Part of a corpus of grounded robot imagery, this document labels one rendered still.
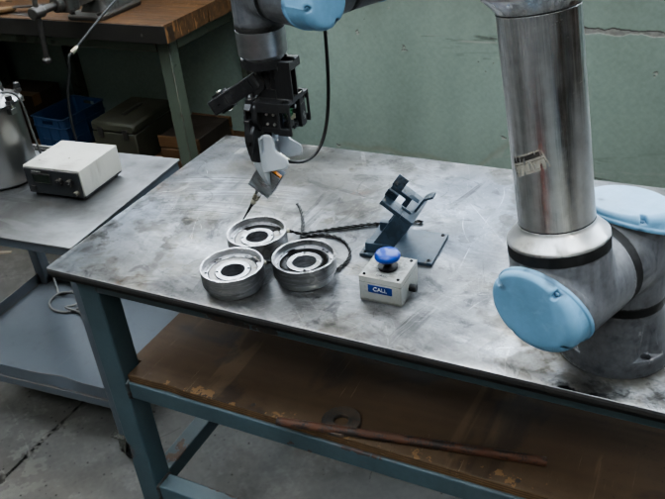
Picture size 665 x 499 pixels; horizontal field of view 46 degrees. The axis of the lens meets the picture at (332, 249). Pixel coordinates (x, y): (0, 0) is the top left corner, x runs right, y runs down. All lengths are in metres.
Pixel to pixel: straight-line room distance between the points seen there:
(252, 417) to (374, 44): 1.78
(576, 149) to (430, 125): 2.10
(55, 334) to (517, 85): 1.78
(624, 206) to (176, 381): 0.90
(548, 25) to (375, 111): 2.22
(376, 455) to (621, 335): 0.48
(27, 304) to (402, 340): 1.61
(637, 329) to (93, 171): 1.34
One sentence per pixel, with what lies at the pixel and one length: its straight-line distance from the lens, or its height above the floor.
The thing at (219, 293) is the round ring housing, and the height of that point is 0.82.
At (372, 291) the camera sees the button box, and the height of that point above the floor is 0.82.
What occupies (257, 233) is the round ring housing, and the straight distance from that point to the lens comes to 1.39.
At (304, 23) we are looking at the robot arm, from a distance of 1.07.
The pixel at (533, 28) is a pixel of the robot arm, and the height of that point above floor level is 1.28.
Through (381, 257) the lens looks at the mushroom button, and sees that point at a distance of 1.19.
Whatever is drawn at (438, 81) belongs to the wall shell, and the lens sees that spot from 2.87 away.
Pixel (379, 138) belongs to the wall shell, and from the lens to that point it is 3.04.
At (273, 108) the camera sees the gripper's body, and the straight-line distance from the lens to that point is 1.20.
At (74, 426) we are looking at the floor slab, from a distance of 2.37.
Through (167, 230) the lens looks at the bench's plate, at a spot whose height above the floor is 0.80.
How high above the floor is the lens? 1.51
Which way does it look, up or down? 32 degrees down
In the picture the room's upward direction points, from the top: 6 degrees counter-clockwise
